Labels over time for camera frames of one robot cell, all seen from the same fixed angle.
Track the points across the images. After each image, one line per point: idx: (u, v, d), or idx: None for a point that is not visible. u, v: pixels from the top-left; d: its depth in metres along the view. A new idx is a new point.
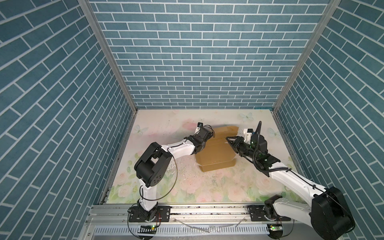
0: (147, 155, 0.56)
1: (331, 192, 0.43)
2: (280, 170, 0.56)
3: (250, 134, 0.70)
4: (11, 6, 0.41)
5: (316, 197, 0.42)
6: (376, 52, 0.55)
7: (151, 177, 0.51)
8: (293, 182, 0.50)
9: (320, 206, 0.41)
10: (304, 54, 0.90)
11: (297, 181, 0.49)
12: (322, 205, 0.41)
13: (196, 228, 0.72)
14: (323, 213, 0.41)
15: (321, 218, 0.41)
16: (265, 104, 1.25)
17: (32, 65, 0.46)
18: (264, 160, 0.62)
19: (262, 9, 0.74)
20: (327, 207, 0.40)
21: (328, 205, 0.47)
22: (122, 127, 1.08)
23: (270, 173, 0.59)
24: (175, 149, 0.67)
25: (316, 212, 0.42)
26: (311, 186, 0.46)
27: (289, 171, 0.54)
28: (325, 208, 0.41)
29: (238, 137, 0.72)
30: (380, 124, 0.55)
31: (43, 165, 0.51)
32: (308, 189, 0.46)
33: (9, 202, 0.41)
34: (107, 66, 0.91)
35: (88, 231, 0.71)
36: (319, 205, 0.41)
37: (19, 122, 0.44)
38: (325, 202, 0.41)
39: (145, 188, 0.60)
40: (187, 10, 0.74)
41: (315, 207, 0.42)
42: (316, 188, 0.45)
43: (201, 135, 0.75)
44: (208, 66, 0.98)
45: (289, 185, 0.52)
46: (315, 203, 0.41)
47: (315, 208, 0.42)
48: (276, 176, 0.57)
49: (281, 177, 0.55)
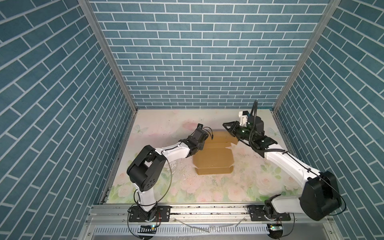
0: (140, 159, 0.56)
1: (325, 175, 0.44)
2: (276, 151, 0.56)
3: (245, 117, 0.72)
4: (11, 6, 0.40)
5: (310, 180, 0.43)
6: (376, 52, 0.55)
7: (144, 181, 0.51)
8: (288, 164, 0.50)
9: (313, 188, 0.42)
10: (304, 54, 0.90)
11: (291, 164, 0.49)
12: (315, 188, 0.42)
13: (196, 228, 0.72)
14: (314, 195, 0.42)
15: (310, 199, 0.42)
16: (265, 104, 1.25)
17: (32, 65, 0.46)
18: (261, 141, 0.61)
19: (262, 9, 0.74)
20: (319, 190, 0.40)
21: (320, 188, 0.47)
22: (122, 127, 1.08)
23: (266, 154, 0.59)
24: (170, 152, 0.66)
25: (306, 193, 0.43)
26: (305, 170, 0.46)
27: (285, 154, 0.53)
28: (316, 190, 0.42)
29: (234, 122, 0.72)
30: (380, 123, 0.54)
31: (43, 164, 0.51)
32: (303, 172, 0.46)
33: (9, 201, 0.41)
34: (107, 65, 0.91)
35: (88, 231, 0.71)
36: (311, 188, 0.41)
37: (19, 122, 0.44)
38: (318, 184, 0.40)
39: (139, 193, 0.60)
40: (187, 10, 0.74)
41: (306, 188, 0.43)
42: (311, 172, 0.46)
43: (196, 137, 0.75)
44: (208, 66, 0.98)
45: (284, 167, 0.52)
46: (307, 185, 0.42)
47: (306, 190, 0.43)
48: (272, 158, 0.57)
49: (277, 159, 0.54)
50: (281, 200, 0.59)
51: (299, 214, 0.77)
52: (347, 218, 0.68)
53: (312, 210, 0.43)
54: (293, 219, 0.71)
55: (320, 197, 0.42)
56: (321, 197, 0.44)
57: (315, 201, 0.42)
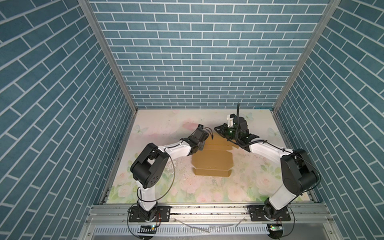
0: (144, 156, 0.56)
1: (298, 153, 0.49)
2: (257, 141, 0.63)
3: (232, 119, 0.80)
4: (11, 6, 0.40)
5: (285, 157, 0.48)
6: (376, 52, 0.55)
7: (148, 178, 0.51)
8: (267, 149, 0.57)
9: (288, 163, 0.47)
10: (304, 54, 0.90)
11: (270, 149, 0.56)
12: (289, 162, 0.48)
13: (196, 228, 0.72)
14: (289, 168, 0.47)
15: (288, 174, 0.47)
16: (265, 104, 1.25)
17: (32, 65, 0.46)
18: (246, 138, 0.69)
19: (262, 9, 0.74)
20: (293, 164, 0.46)
21: (293, 162, 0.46)
22: (122, 127, 1.08)
23: (251, 147, 0.66)
24: (172, 150, 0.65)
25: (285, 170, 0.48)
26: (281, 150, 0.53)
27: (265, 143, 0.60)
28: (291, 164, 0.48)
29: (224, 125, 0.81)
30: (380, 123, 0.54)
31: (43, 164, 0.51)
32: (279, 152, 0.52)
33: (9, 201, 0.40)
34: (107, 65, 0.91)
35: (88, 231, 0.71)
36: (287, 163, 0.47)
37: (19, 122, 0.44)
38: (291, 160, 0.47)
39: (142, 190, 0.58)
40: (187, 10, 0.74)
41: (283, 165, 0.48)
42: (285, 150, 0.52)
43: (197, 136, 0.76)
44: (208, 66, 0.98)
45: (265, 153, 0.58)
46: (283, 162, 0.47)
47: (284, 167, 0.48)
48: (255, 149, 0.63)
49: (259, 148, 0.61)
50: (275, 192, 0.61)
51: (299, 214, 0.77)
52: (347, 218, 0.68)
53: (293, 185, 0.47)
54: (293, 219, 0.71)
55: (295, 170, 0.47)
56: (296, 170, 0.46)
57: (292, 174, 0.47)
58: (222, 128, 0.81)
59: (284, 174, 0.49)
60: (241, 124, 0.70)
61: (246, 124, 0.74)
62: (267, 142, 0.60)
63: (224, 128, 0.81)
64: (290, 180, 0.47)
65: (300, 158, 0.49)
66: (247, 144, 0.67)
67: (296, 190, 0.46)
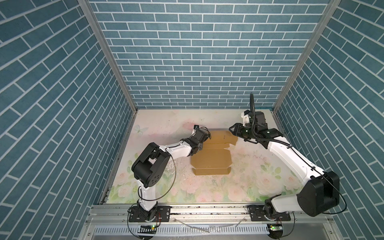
0: (145, 155, 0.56)
1: (328, 176, 0.43)
2: (281, 145, 0.53)
3: (247, 117, 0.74)
4: (11, 6, 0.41)
5: (312, 179, 0.42)
6: (376, 52, 0.55)
7: (148, 177, 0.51)
8: (291, 159, 0.49)
9: (314, 187, 0.41)
10: (304, 54, 0.90)
11: (296, 160, 0.48)
12: (317, 186, 0.41)
13: (196, 228, 0.72)
14: (314, 194, 0.41)
15: (309, 196, 0.42)
16: (265, 104, 1.25)
17: (32, 65, 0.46)
18: (266, 133, 0.59)
19: (262, 9, 0.74)
20: (319, 189, 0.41)
21: (321, 187, 0.47)
22: (122, 127, 1.08)
23: (270, 145, 0.57)
24: (173, 150, 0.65)
25: (306, 191, 0.43)
26: (309, 168, 0.45)
27: (290, 148, 0.52)
28: (318, 189, 0.41)
29: (236, 125, 0.74)
30: (380, 123, 0.54)
31: (43, 164, 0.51)
32: (306, 170, 0.45)
33: (9, 202, 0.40)
34: (107, 65, 0.91)
35: (88, 231, 0.71)
36: (313, 186, 0.41)
37: (19, 122, 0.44)
38: (320, 183, 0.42)
39: (143, 189, 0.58)
40: (187, 10, 0.74)
41: (307, 186, 0.42)
42: (314, 170, 0.45)
43: (197, 137, 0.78)
44: (208, 66, 0.98)
45: (287, 161, 0.51)
46: (309, 184, 0.41)
47: (307, 187, 0.42)
48: (277, 151, 0.54)
49: (281, 152, 0.53)
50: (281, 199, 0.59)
51: (299, 214, 0.77)
52: (347, 218, 0.68)
53: (310, 206, 0.43)
54: (294, 219, 0.71)
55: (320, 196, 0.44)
56: (320, 195, 0.44)
57: (315, 199, 0.42)
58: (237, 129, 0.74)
59: (303, 193, 0.44)
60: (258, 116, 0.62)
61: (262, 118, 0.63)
62: (293, 149, 0.52)
63: (239, 128, 0.75)
64: (308, 201, 0.43)
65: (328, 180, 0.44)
66: (266, 138, 0.57)
67: (312, 212, 0.43)
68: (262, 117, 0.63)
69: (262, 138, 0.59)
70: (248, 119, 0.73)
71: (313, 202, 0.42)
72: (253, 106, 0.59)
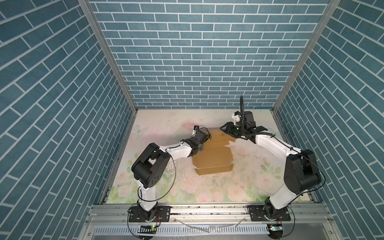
0: (145, 156, 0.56)
1: (306, 153, 0.48)
2: (264, 134, 0.62)
3: (238, 117, 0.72)
4: (11, 6, 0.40)
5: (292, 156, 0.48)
6: (376, 52, 0.55)
7: (148, 178, 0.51)
8: (274, 145, 0.55)
9: (292, 162, 0.47)
10: (304, 54, 0.90)
11: (276, 144, 0.55)
12: (295, 162, 0.47)
13: (196, 228, 0.72)
14: (293, 168, 0.47)
15: (291, 172, 0.47)
16: (265, 104, 1.26)
17: (32, 65, 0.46)
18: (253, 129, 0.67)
19: (262, 9, 0.74)
20: (298, 163, 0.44)
21: (299, 162, 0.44)
22: (122, 127, 1.08)
23: (256, 139, 0.65)
24: (173, 150, 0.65)
25: (289, 168, 0.47)
26: (288, 148, 0.52)
27: (273, 137, 0.59)
28: (296, 164, 0.47)
29: (228, 124, 0.81)
30: (380, 123, 0.54)
31: (43, 164, 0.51)
32: (286, 150, 0.51)
33: (9, 202, 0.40)
34: (107, 65, 0.91)
35: (88, 231, 0.71)
36: (291, 162, 0.47)
37: (19, 122, 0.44)
38: (298, 159, 0.51)
39: (143, 189, 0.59)
40: (187, 10, 0.74)
41: (288, 164, 0.47)
42: (293, 149, 0.51)
43: (198, 137, 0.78)
44: (208, 67, 0.98)
45: (270, 148, 0.58)
46: (289, 160, 0.47)
47: (288, 165, 0.47)
48: (261, 142, 0.62)
49: (264, 141, 0.60)
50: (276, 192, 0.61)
51: (299, 214, 0.77)
52: (347, 218, 0.68)
53: (293, 183, 0.47)
54: (294, 219, 0.71)
55: (300, 170, 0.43)
56: (300, 171, 0.47)
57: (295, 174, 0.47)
58: (228, 127, 0.81)
59: (286, 172, 0.49)
60: (246, 115, 0.70)
61: (251, 116, 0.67)
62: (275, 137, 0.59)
63: (230, 126, 0.82)
64: (291, 178, 0.47)
65: (306, 158, 0.48)
66: (253, 133, 0.65)
67: (295, 189, 0.47)
68: (251, 115, 0.71)
69: (250, 134, 0.67)
70: (239, 118, 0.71)
71: (295, 178, 0.46)
72: (243, 107, 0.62)
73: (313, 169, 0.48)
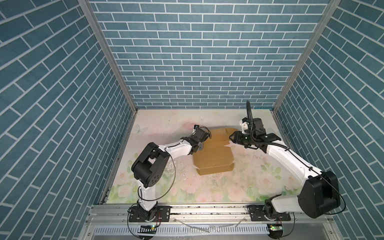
0: (145, 155, 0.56)
1: (326, 174, 0.43)
2: (278, 147, 0.55)
3: (246, 124, 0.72)
4: (11, 6, 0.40)
5: (310, 178, 0.43)
6: (376, 52, 0.55)
7: (148, 177, 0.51)
8: (290, 161, 0.50)
9: (312, 187, 0.41)
10: (304, 54, 0.90)
11: (293, 161, 0.49)
12: (315, 186, 0.42)
13: (196, 228, 0.72)
14: (313, 193, 0.42)
15: (309, 196, 0.42)
16: (265, 104, 1.26)
17: (32, 65, 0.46)
18: (264, 137, 0.61)
19: (262, 9, 0.74)
20: (318, 188, 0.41)
21: (319, 186, 0.48)
22: (122, 127, 1.08)
23: (268, 150, 0.58)
24: (173, 149, 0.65)
25: (306, 191, 0.43)
26: (307, 168, 0.46)
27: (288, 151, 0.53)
28: (316, 189, 0.42)
29: (237, 132, 0.76)
30: (380, 123, 0.54)
31: (43, 164, 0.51)
32: (304, 170, 0.46)
33: (9, 201, 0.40)
34: (107, 65, 0.91)
35: (88, 231, 0.71)
36: (311, 186, 0.41)
37: (19, 122, 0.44)
38: (318, 183, 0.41)
39: (143, 189, 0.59)
40: (187, 10, 0.74)
41: (306, 186, 0.42)
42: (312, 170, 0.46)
43: (197, 136, 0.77)
44: (208, 66, 0.98)
45: (285, 163, 0.52)
46: (307, 183, 0.42)
47: (305, 188, 0.43)
48: (275, 154, 0.56)
49: (279, 155, 0.54)
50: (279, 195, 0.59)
51: (299, 214, 0.77)
52: (347, 218, 0.68)
53: (310, 207, 0.43)
54: (294, 219, 0.71)
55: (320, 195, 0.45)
56: (319, 195, 0.42)
57: (315, 199, 0.42)
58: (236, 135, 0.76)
59: (302, 193, 0.45)
60: (255, 122, 0.65)
61: (260, 123, 0.66)
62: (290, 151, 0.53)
63: (238, 135, 0.77)
64: (308, 201, 0.43)
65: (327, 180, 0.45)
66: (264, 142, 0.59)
67: (312, 213, 0.43)
68: (259, 123, 0.66)
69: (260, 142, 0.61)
70: (247, 125, 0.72)
71: (313, 202, 0.42)
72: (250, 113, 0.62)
73: (333, 192, 0.43)
